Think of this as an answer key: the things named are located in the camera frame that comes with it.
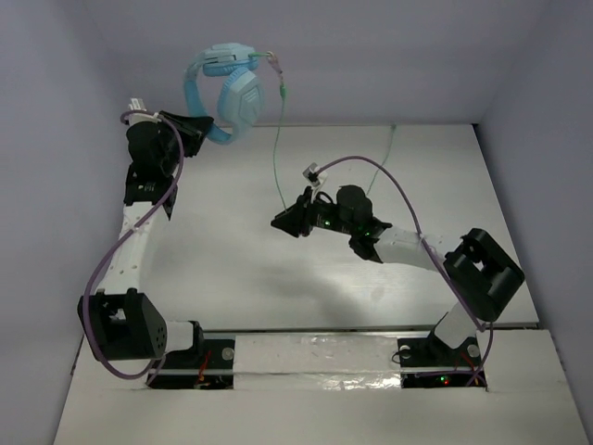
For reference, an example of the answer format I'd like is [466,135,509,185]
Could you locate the white front panel board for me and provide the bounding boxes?
[56,330,587,444]

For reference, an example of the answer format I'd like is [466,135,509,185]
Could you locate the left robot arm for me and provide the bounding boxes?
[78,109,213,364]

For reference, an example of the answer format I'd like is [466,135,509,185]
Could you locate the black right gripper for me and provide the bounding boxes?
[271,187,356,239]

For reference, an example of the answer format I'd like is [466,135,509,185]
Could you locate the aluminium rail strip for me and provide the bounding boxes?
[198,323,541,336]

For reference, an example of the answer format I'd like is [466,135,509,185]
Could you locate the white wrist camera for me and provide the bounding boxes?
[120,97,160,126]
[303,162,328,192]

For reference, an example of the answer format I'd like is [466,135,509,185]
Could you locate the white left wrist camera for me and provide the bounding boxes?
[120,97,160,126]

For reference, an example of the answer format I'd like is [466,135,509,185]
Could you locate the light blue headphones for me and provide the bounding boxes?
[183,43,264,145]

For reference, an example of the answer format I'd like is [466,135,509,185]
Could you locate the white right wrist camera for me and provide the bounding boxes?
[303,162,328,192]

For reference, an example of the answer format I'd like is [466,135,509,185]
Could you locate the green headphone cable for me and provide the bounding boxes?
[249,50,399,210]

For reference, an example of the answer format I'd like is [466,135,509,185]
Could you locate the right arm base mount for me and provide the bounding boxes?
[391,337,487,389]

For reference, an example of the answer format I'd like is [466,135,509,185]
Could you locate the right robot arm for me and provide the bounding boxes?
[271,185,525,364]

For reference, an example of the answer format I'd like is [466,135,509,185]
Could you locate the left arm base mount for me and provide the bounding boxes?
[146,337,235,390]

